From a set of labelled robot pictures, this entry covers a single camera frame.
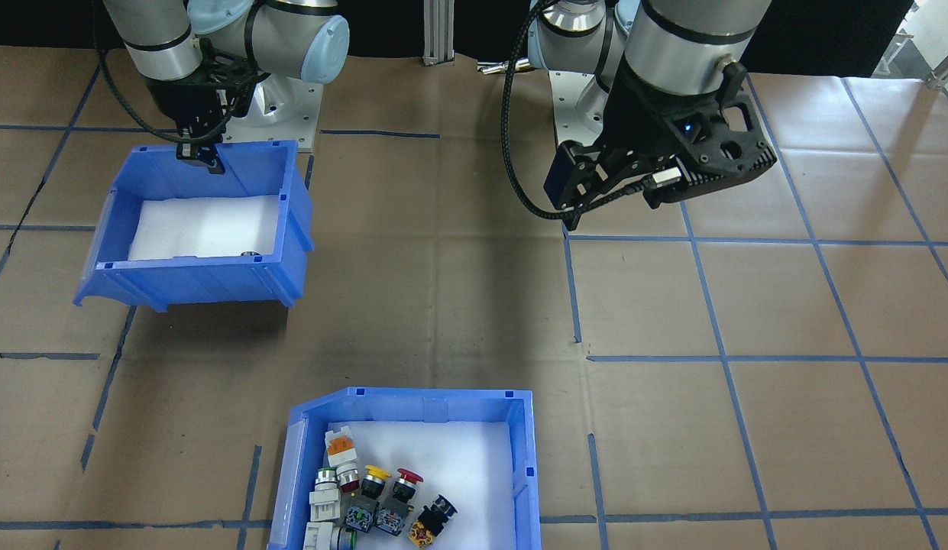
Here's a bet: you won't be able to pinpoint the white button with orange block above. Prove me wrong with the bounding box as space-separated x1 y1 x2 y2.
325 429 362 494

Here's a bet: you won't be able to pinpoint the white contact block button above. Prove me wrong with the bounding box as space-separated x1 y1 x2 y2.
303 521 349 550

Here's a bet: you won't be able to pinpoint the blue plastic bin with buttons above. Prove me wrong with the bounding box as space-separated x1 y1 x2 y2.
267 387 542 550

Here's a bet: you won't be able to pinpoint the small parts in bin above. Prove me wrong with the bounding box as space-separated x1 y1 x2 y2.
319 420 519 550

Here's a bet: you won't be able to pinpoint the yellow mushroom push button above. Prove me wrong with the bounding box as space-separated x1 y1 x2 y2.
343 463 393 534

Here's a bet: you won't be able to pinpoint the white foam bin liner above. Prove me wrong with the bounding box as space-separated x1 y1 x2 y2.
128 194 283 261

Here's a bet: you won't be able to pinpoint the red mushroom push button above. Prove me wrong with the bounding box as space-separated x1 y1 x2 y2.
374 467 425 538

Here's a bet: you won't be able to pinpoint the blue plastic bin with capacitors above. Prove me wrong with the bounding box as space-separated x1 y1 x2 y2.
73 140 316 312

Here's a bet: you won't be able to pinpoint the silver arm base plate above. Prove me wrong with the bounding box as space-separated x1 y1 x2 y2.
220 76 325 154
548 70 613 148

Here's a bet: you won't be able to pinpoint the black button with yellow base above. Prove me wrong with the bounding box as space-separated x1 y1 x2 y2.
408 493 460 550

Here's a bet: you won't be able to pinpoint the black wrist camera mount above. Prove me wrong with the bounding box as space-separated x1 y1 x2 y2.
642 82 778 209
201 42 265 117

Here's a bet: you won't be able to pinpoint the black arm gripper cable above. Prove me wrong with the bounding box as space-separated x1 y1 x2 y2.
501 0 652 224
90 0 186 143

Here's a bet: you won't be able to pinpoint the green button with white block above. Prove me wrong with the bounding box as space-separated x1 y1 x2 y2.
309 465 344 529

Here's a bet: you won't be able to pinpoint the aluminium profile bar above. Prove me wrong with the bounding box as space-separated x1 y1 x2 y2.
892 0 948 92

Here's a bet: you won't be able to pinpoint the aluminium frame post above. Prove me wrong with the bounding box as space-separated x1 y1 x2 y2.
422 0 456 66

